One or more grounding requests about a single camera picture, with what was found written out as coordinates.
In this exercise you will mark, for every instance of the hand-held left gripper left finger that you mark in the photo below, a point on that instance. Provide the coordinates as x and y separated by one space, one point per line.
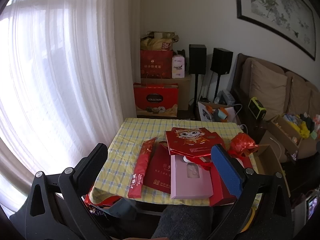
91 165

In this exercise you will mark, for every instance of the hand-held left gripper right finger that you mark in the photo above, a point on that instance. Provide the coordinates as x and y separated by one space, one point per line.
226 170

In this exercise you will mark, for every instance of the red plastic twine ball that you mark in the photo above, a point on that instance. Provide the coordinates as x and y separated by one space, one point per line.
241 142

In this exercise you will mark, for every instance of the pink box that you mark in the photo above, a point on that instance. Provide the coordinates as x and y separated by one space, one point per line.
185 187

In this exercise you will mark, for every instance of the red cartoon gift bag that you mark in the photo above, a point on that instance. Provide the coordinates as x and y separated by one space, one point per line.
190 140

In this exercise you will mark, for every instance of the flat red gift box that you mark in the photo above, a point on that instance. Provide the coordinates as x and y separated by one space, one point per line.
220 192

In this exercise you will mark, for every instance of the red foil bag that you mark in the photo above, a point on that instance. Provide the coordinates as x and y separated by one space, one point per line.
100 200

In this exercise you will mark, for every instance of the long red packet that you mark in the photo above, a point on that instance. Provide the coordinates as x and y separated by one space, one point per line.
141 167

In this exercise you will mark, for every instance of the brown sofa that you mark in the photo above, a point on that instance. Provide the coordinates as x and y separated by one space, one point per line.
265 135

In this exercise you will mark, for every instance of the yellow checked tablecloth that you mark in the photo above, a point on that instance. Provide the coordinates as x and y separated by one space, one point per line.
130 130

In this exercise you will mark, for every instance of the cardboard box with orange parts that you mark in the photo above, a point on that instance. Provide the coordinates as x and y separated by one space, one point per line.
207 112

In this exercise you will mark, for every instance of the long shallow cardboard tray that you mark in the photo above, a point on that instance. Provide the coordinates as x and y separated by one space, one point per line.
282 132

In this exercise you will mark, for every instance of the green black portable radio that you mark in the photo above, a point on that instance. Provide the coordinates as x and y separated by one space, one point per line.
256 107

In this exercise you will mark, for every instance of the black speaker stand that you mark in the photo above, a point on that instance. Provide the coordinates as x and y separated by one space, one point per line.
217 85
196 92

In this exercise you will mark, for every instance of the white floor appliance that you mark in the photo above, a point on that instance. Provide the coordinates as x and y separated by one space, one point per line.
300 215

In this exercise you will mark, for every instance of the yellow plastic bag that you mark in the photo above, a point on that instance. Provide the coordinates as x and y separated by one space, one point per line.
303 128

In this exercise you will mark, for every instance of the large closed cardboard box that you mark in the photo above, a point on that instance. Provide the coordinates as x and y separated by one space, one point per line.
183 92

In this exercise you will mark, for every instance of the large beige sofa cushion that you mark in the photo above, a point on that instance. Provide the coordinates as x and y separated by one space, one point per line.
267 90

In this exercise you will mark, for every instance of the red cookie gift box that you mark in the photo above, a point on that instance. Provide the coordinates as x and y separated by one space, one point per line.
155 100

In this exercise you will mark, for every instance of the white sheer curtain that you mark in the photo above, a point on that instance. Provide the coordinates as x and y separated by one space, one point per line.
62 67

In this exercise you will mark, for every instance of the orange white plastic bag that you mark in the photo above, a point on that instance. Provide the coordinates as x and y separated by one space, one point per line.
317 122

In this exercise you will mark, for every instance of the black speaker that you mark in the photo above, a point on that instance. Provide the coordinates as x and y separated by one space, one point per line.
221 61
197 58

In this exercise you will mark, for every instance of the pink white tissue pack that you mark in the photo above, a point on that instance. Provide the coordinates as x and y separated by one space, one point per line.
178 66

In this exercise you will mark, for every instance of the red tea gift bag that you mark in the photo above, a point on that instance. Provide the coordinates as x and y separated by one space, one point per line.
155 65

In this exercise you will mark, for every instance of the gold gift bag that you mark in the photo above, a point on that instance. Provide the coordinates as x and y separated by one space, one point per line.
157 42

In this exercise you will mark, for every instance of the black framed ink painting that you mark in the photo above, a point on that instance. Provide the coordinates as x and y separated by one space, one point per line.
275 7

